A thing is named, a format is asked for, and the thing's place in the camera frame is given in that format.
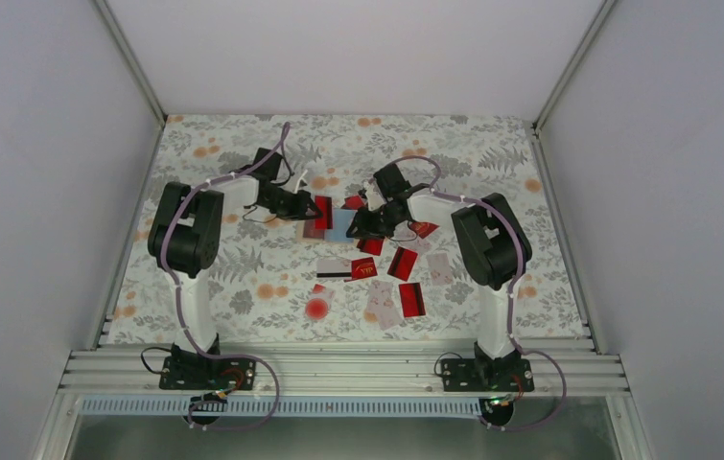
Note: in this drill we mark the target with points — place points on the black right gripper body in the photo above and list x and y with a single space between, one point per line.
381 224

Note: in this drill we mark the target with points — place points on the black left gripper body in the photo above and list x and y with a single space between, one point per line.
286 209

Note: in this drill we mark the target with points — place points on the beige leather card holder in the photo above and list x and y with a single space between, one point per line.
333 231

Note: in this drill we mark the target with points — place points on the red magnetic stripe card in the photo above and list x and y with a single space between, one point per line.
324 205

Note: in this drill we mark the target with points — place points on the red VIP card small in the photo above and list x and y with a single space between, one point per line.
422 229

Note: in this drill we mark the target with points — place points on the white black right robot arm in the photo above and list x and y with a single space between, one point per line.
490 240

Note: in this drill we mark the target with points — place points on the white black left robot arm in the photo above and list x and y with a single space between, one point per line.
185 242

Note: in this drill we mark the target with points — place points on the red VIP card upper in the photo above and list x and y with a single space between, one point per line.
402 263

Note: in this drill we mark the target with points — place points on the red VIP card centre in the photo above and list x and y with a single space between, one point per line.
363 268

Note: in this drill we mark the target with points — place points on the white card black stripe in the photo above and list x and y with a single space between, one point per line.
340 269

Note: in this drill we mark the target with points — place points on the white floral card right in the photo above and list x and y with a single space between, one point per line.
440 269

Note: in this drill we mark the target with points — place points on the white floral card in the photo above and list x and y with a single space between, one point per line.
440 269
381 304

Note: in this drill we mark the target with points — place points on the white floral card lower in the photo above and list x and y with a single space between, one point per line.
381 304

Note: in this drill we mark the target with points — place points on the white card red circle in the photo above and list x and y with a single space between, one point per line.
319 302

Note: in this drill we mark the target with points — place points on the floral patterned table mat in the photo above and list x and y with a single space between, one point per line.
263 276

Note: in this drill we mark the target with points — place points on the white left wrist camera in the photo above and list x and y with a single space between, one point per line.
302 181

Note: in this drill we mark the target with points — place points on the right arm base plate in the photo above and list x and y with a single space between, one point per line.
465 375

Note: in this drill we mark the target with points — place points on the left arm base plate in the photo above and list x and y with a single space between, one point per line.
208 375

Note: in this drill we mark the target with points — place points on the aluminium rail frame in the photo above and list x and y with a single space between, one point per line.
341 370

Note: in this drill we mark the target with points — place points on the grey slotted cable duct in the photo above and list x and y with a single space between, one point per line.
248 406

